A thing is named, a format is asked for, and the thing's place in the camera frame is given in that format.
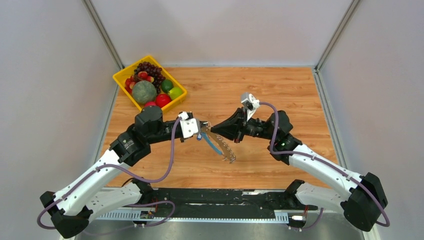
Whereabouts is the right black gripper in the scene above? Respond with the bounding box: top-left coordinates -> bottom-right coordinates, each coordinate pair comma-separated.
210,106 -> 277,144

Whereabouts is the metal key plate blue handle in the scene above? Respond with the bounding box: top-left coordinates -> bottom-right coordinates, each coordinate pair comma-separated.
200,126 -> 236,164

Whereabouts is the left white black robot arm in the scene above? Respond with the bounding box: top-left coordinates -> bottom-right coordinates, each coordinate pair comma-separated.
36,106 -> 209,239

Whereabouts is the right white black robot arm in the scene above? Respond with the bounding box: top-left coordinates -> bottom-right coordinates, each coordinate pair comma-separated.
211,108 -> 391,232

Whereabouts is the light green apple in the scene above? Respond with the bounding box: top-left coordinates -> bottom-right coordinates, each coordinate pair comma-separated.
167,87 -> 184,100

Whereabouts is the dark green lime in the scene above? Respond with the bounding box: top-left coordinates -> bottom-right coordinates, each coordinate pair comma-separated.
160,79 -> 174,94

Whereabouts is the red pink apple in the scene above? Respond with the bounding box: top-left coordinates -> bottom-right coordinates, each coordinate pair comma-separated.
144,101 -> 157,107

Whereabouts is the green melon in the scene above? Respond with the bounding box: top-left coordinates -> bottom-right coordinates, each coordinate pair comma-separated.
132,80 -> 158,105

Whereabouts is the dark purple grape bunch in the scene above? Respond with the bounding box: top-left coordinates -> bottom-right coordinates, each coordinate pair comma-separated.
133,61 -> 166,94

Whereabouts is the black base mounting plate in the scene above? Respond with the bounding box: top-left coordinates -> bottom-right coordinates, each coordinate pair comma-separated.
130,188 -> 318,228

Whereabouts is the yellow plastic fruit basket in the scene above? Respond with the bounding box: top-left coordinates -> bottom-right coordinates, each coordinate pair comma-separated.
113,55 -> 188,113

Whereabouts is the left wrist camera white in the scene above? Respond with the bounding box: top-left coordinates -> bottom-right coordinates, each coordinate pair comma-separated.
178,111 -> 201,139

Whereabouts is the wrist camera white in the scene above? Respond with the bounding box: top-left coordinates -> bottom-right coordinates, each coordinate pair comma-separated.
178,111 -> 201,139
240,92 -> 260,121

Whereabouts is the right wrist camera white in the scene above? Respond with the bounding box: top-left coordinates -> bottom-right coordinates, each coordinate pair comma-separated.
240,92 -> 260,121

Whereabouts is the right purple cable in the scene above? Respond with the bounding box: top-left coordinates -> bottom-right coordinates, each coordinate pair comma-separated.
258,101 -> 391,232

